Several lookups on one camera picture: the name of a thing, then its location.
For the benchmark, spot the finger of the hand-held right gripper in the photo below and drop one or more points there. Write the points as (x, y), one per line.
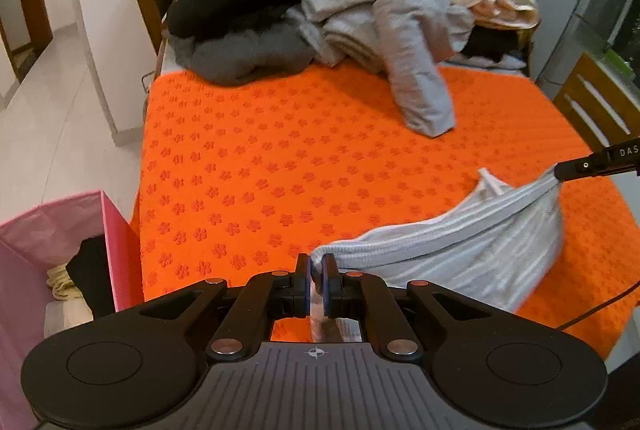
(580, 168)

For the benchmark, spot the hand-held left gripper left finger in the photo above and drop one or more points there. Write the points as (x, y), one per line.
(302, 282)

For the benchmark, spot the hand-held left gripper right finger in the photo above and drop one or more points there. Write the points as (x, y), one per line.
(327, 284)

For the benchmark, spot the white striped garment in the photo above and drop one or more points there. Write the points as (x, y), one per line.
(450, 245)

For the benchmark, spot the grey striped cloth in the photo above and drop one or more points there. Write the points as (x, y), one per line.
(500, 62)

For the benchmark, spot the orange flower-patterned mat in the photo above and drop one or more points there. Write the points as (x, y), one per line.
(280, 150)

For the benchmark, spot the black folded garment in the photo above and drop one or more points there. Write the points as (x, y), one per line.
(492, 43)

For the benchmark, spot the black garment in bin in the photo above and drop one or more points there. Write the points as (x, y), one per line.
(92, 270)

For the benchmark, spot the dark grey garment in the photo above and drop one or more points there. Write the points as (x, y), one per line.
(250, 55)

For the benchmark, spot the white folded cloth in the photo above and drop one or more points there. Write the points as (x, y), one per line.
(67, 317)

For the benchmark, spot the cream knitted cloth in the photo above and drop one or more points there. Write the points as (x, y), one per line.
(62, 282)

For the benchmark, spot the folded light grey cloth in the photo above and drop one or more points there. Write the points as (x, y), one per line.
(345, 40)

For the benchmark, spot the pink fabric storage bin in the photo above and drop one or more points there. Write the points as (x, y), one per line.
(30, 230)

